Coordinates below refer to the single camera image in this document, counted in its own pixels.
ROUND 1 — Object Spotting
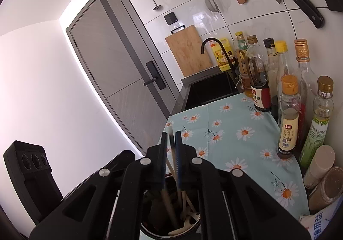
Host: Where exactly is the yellow-cap clear bottle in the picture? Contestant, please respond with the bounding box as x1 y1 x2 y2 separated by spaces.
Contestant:
275 41 291 79

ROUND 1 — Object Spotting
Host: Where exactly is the dark kitchen sink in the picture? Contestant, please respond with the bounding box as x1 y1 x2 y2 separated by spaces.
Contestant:
185 71 245 112

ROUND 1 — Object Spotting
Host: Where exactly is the black door lock handle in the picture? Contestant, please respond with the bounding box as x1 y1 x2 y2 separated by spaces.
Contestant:
143 61 165 90

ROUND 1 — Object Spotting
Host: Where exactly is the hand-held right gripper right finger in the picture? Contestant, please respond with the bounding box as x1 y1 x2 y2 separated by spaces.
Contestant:
175 131 313 240

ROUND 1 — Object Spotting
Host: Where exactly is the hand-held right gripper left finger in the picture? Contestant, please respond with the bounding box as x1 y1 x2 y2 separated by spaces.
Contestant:
29 133 168 240

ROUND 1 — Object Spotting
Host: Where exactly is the black curved faucet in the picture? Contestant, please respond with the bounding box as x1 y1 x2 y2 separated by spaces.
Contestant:
201 38 240 87

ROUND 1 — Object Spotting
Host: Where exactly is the white-lid spice jar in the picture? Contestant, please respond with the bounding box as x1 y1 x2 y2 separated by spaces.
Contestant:
303 145 335 189

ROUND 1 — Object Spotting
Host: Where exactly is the brown spice jar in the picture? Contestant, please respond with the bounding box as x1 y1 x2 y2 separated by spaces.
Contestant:
308 166 343 212

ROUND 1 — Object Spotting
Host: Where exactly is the wooden cutting board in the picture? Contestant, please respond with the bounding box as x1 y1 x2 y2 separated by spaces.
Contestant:
165 25 213 77

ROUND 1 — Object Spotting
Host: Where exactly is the white ceramic spoon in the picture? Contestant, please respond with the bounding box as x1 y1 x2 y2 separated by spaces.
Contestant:
168 213 200 235

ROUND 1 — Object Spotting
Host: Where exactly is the daisy-print blue tablecloth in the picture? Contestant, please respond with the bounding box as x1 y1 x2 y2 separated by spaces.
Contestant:
139 94 310 240

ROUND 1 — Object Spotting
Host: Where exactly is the bundle of beige chopsticks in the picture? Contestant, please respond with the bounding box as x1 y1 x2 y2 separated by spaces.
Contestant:
165 159 200 215

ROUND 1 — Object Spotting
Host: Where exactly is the green-label oil bottle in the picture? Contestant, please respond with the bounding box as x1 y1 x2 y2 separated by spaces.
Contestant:
299 76 334 169

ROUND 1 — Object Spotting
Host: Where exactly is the black cylindrical utensil holder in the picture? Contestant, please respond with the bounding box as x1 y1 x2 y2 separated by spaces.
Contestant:
139 173 201 239

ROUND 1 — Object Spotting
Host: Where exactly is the yellow oil jug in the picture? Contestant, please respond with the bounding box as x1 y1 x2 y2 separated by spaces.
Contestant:
210 37 232 72

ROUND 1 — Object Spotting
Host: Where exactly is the dark-cap brown bottle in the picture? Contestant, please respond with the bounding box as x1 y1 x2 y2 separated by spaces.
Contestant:
263 38 280 120

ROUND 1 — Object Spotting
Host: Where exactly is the yellow-cap green-label bottle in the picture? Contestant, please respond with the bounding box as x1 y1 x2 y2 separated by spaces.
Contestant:
235 31 250 74

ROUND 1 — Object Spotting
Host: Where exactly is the red-label soy sauce bottle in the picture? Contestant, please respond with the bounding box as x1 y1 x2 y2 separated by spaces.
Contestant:
245 35 272 112

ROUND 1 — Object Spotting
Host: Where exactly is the tall gold-cap clear bottle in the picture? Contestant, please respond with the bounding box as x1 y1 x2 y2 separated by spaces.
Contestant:
293 39 318 155

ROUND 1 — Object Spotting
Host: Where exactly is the blue white salt bag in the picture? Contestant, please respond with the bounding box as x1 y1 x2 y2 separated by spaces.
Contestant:
299 200 343 240

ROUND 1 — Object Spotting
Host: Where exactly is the small black wall switch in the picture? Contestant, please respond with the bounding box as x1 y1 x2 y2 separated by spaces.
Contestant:
164 12 179 26

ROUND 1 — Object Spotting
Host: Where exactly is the grey door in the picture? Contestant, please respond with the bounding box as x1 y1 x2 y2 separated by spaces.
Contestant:
66 0 185 149

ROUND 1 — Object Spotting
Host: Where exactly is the small amber jar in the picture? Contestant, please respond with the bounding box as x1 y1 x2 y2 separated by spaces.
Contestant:
239 72 252 90

